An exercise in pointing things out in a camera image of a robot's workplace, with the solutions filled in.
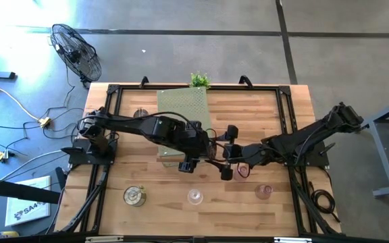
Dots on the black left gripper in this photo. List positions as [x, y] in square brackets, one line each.
[194, 145]

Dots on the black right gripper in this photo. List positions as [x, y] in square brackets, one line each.
[245, 156]

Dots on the pink glass candlestick holder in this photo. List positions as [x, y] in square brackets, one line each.
[238, 175]
[263, 191]

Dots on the clear glass candlestick holder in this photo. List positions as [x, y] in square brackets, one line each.
[195, 196]

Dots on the green perforated metal shelf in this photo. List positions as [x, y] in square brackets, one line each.
[181, 104]

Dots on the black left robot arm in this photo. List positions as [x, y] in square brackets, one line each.
[160, 130]

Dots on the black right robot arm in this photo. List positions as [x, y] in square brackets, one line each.
[299, 141]

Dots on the small potted green plant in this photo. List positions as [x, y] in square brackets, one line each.
[199, 81]

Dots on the black bar with silver brackets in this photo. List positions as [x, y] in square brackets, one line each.
[214, 240]

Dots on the black floor fan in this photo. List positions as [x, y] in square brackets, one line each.
[76, 54]

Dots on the grey metal bench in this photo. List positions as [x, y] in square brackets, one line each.
[382, 152]

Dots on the white printed cardboard box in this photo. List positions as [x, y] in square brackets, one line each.
[29, 212]

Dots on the black slanted beam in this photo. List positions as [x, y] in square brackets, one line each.
[12, 190]

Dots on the yellow object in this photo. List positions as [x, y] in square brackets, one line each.
[8, 234]

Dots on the black aluminium table frame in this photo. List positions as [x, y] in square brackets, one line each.
[265, 88]

